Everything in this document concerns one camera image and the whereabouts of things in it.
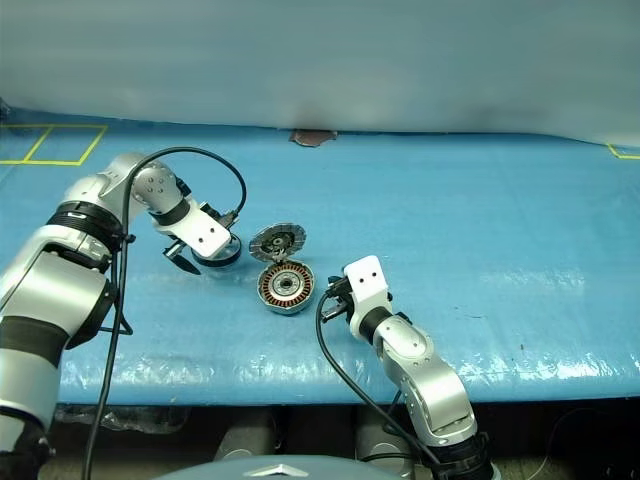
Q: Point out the silver finned motor cover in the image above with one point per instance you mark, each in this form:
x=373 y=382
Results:
x=277 y=242

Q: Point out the silver motor base copper windings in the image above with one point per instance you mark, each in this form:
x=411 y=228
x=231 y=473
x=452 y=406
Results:
x=286 y=285

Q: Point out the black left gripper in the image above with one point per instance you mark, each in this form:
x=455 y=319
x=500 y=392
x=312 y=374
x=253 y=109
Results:
x=175 y=249

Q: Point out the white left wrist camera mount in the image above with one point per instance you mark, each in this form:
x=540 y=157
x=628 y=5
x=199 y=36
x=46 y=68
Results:
x=205 y=235

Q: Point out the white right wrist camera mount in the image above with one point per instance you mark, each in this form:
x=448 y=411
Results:
x=367 y=280

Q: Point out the grey robot torso with logo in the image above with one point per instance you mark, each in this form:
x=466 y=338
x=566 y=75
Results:
x=280 y=470

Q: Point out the crumpled black plastic sheet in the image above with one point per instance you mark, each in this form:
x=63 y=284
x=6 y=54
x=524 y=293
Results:
x=140 y=417

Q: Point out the brown patch at table edge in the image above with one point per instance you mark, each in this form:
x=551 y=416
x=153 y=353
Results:
x=312 y=137

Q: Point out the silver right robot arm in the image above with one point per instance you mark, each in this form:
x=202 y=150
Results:
x=435 y=385

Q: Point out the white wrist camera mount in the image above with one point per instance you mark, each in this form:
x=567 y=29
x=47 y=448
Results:
x=205 y=235
x=367 y=280

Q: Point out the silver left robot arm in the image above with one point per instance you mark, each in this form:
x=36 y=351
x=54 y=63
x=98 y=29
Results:
x=40 y=280

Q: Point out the blue plastic table cover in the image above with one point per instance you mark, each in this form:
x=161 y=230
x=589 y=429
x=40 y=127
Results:
x=450 y=225

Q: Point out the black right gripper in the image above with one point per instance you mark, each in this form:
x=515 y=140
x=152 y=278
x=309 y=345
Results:
x=342 y=300

